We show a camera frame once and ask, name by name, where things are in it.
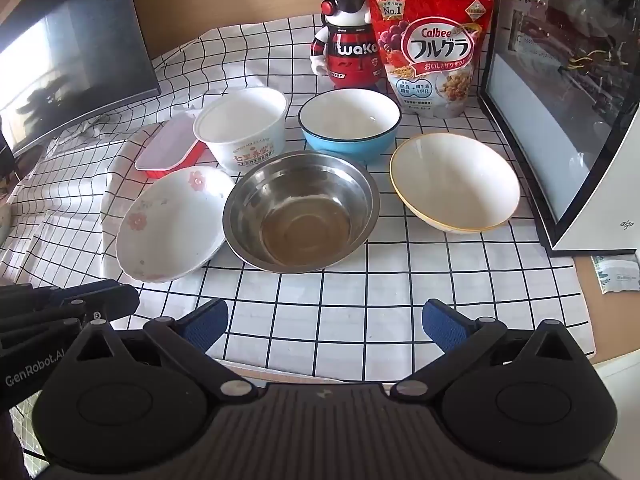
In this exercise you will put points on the red panda robot toy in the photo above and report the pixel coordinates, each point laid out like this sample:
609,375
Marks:
345,49

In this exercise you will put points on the stainless steel bowl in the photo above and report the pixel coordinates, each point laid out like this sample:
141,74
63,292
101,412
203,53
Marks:
300,212

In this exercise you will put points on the red white plastic tray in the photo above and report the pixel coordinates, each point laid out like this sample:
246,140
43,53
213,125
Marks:
172,148

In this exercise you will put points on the white paper noodle cup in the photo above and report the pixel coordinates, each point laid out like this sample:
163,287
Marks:
243,128

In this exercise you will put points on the yellow rimmed white bowl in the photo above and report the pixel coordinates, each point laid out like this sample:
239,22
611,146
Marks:
453,183

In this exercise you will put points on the red Calbee cereal bag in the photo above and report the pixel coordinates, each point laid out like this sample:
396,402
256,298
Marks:
430,50

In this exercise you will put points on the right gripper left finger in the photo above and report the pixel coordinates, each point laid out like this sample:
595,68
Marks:
183,344

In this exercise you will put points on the small white packet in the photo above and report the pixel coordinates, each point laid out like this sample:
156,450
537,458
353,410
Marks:
617,273

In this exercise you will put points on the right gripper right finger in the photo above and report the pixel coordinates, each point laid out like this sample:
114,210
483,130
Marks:
463,341

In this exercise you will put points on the blue enamel bowl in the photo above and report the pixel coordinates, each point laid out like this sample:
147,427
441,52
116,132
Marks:
359,124

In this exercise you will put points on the black computer monitor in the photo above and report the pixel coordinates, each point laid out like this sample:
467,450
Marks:
65,61

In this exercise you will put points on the white black grid tablecloth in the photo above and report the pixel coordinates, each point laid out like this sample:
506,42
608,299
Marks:
357,320

